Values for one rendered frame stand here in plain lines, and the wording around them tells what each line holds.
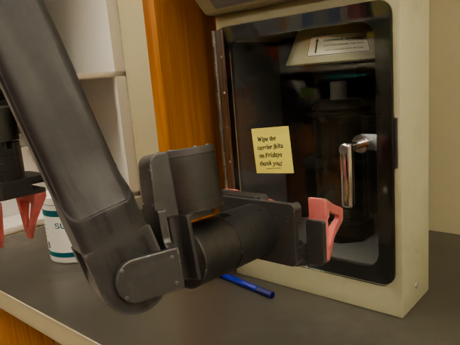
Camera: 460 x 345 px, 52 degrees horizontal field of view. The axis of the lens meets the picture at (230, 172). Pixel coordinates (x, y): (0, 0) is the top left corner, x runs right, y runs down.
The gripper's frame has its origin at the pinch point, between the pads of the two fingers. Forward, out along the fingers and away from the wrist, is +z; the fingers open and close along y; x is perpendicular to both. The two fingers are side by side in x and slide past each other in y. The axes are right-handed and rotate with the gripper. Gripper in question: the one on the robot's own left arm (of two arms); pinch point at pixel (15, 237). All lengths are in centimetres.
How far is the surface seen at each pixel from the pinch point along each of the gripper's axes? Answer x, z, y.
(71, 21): 98, -48, 76
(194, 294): -13.6, 15.4, 23.0
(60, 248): 21.8, 11.9, 18.1
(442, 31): -39, -27, 76
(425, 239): -47, 6, 43
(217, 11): -17.5, -31.9, 30.7
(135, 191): 69, 17, 75
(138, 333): -15.6, 15.5, 9.1
